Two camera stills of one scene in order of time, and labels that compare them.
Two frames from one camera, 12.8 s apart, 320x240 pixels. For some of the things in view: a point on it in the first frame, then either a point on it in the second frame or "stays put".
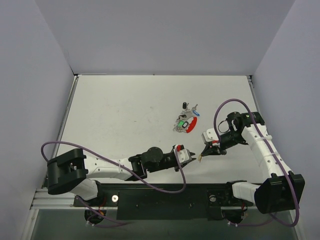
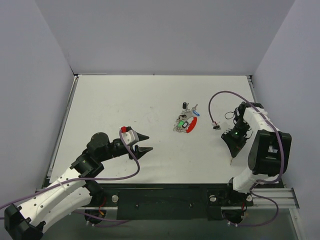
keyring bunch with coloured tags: [187, 120] stays put
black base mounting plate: [168, 201] stays put
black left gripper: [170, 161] -> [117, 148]
